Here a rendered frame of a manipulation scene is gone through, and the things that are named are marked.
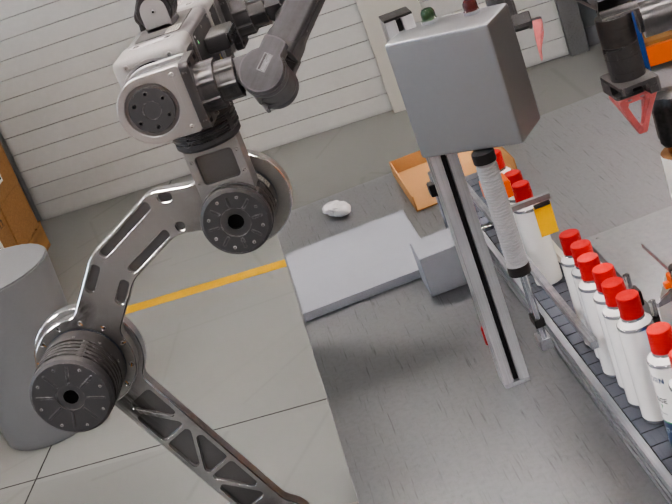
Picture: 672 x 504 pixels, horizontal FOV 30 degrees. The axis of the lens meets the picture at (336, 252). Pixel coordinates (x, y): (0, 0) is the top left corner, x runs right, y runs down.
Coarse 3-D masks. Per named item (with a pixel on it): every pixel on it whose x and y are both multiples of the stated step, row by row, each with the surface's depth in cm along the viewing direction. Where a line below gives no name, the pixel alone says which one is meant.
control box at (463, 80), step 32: (416, 32) 186; (448, 32) 181; (480, 32) 179; (512, 32) 185; (416, 64) 186; (448, 64) 183; (480, 64) 181; (512, 64) 184; (416, 96) 188; (448, 96) 186; (480, 96) 184; (512, 96) 183; (416, 128) 191; (448, 128) 189; (480, 128) 186; (512, 128) 184
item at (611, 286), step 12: (612, 288) 179; (624, 288) 180; (612, 300) 180; (612, 312) 181; (612, 324) 181; (612, 336) 183; (624, 360) 184; (624, 372) 185; (624, 384) 186; (636, 396) 186
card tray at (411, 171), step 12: (408, 156) 325; (420, 156) 325; (468, 156) 319; (504, 156) 307; (396, 168) 325; (408, 168) 326; (420, 168) 323; (468, 168) 312; (516, 168) 298; (408, 180) 318; (420, 180) 315; (408, 192) 301; (420, 192) 308; (420, 204) 301; (432, 204) 298
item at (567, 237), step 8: (568, 232) 200; (576, 232) 199; (560, 240) 200; (568, 240) 199; (576, 240) 199; (568, 248) 200; (568, 256) 201; (568, 264) 200; (568, 272) 201; (568, 280) 202; (568, 288) 204; (576, 296) 202; (576, 304) 203; (576, 312) 205; (584, 320) 204
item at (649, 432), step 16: (480, 192) 283; (480, 224) 267; (496, 240) 257; (560, 288) 229; (544, 304) 226; (560, 320) 218; (576, 336) 212; (592, 352) 205; (592, 368) 201; (608, 384) 195; (624, 400) 190; (640, 416) 185; (640, 432) 181; (656, 432) 180; (656, 448) 177
